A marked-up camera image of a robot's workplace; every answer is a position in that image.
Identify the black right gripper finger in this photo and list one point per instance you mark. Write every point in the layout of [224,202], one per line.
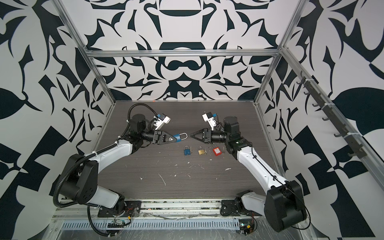
[197,132]
[200,139]

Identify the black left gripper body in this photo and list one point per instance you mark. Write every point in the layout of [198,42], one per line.
[156,137]

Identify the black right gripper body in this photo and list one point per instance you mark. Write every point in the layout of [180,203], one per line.
[209,136]

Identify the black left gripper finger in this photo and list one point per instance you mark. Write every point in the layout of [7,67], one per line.
[164,136]
[166,141]

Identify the blue padlock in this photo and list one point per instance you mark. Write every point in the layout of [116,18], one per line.
[180,137]
[187,150]

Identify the brass padlock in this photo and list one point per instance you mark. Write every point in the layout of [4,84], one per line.
[202,151]

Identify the red safety padlock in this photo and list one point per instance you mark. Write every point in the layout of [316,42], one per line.
[217,151]

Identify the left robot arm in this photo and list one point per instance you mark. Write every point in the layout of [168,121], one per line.
[78,183]

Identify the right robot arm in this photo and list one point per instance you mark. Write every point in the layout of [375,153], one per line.
[283,204]

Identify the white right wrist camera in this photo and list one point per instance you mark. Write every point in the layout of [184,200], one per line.
[210,119]

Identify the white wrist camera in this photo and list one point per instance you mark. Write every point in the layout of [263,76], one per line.
[160,121]
[210,119]

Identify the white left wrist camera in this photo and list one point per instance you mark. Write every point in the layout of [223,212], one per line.
[160,121]

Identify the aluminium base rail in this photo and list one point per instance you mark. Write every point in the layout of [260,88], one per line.
[158,209]

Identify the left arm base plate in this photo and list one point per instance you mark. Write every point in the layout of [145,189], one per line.
[126,209]

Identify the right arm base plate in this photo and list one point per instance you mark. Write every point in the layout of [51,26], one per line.
[235,208]

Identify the white cable duct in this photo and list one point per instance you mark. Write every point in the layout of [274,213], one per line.
[157,224]

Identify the wall hook rail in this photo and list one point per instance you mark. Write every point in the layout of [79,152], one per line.
[329,126]

